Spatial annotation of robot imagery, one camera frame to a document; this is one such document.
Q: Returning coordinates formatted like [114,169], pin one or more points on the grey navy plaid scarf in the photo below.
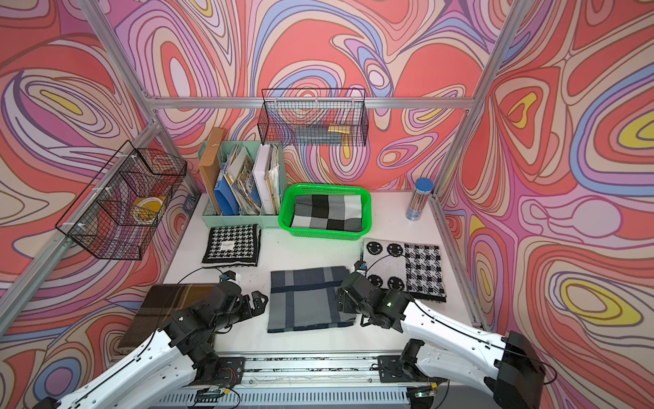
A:
[306,300]

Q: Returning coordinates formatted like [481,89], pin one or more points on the white papers stack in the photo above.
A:
[266,173]

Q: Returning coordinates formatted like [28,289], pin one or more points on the brown plaid scarf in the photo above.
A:
[160,302]

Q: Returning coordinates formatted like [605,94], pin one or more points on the left black wire basket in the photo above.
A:
[100,221]

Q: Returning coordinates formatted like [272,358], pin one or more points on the clear pencil tube blue lid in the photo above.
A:
[423,189]

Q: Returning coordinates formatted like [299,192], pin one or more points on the smiley face checked scarf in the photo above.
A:
[412,268]

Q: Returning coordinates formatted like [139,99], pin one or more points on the back black wire basket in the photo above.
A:
[314,116]

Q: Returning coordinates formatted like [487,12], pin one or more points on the green circuit board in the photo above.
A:
[206,394]

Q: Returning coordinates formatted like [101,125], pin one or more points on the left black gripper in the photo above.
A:
[259,307]

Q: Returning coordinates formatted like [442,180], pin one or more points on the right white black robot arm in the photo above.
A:
[505,367]

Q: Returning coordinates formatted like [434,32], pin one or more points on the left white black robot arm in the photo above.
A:
[177,354]

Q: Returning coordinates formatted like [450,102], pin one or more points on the black white houndstooth scarf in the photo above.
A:
[233,246]

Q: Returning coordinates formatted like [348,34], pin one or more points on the black white grey checked scarf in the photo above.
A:
[341,213]

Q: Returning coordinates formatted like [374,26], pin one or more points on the green plastic basket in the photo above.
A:
[286,214]

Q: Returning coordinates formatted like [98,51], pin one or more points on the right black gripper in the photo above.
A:
[344,302]

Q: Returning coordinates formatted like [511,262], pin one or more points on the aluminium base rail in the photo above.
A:
[322,370]

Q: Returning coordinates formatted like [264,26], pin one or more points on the blue folder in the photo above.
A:
[224,196]

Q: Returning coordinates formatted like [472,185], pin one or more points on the magazines in organizer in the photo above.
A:
[239,175]

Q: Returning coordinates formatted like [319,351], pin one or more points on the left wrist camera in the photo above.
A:
[228,276]

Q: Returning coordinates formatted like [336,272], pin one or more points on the black wire basket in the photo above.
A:
[314,116]
[100,221]

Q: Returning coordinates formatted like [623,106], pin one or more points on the mint green file organizer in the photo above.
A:
[212,219]

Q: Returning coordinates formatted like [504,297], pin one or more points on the brown cardboard folder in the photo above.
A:
[209,164]

